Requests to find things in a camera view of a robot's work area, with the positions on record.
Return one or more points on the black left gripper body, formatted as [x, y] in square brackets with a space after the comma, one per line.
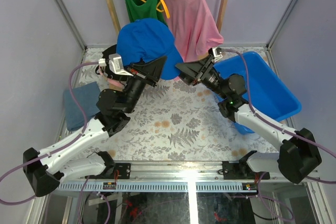
[143, 75]

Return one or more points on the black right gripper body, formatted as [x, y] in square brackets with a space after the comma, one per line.
[208, 77]

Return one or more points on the pink cap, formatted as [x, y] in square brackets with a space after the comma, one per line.
[114, 83]

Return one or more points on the black sport cap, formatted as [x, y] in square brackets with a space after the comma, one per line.
[105, 55]

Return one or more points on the blue cap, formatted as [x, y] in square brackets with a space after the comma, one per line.
[148, 39]

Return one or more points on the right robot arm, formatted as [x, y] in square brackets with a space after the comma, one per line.
[297, 155]

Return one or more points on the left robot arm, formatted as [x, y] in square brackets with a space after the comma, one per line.
[47, 168]

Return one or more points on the folded blue cloth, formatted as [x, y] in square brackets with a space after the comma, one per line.
[87, 96]

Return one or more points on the pink t-shirt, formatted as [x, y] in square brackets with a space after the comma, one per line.
[193, 27]

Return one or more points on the blue plastic bin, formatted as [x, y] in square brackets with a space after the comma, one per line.
[268, 93]

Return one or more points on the green tank top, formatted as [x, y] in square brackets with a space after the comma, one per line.
[141, 9]

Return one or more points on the wooden clothes rack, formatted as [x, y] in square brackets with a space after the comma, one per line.
[112, 10]

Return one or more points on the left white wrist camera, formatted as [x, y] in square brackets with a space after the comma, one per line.
[115, 64]

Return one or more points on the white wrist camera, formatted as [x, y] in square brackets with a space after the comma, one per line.
[216, 54]
[115, 64]

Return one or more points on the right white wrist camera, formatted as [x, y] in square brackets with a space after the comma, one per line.
[216, 54]

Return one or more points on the aluminium mounting rail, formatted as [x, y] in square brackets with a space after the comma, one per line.
[166, 177]

